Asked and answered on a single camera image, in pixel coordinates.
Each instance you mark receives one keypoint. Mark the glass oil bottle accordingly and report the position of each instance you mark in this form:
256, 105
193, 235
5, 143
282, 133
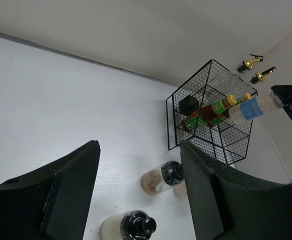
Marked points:
261, 77
248, 63

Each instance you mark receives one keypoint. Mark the black wire rack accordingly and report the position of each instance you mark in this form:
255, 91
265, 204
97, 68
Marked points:
220, 138

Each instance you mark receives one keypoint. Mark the brown spice jar black cap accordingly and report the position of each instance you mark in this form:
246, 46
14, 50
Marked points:
162, 178

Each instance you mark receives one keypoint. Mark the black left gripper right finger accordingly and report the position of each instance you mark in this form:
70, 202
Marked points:
227, 204

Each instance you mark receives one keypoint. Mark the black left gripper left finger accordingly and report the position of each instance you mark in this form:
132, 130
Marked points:
53, 201

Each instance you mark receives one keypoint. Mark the white spice jar black cap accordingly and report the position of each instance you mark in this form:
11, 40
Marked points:
130, 225

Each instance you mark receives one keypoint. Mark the black object inside rack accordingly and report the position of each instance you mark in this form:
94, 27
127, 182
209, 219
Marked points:
189, 105

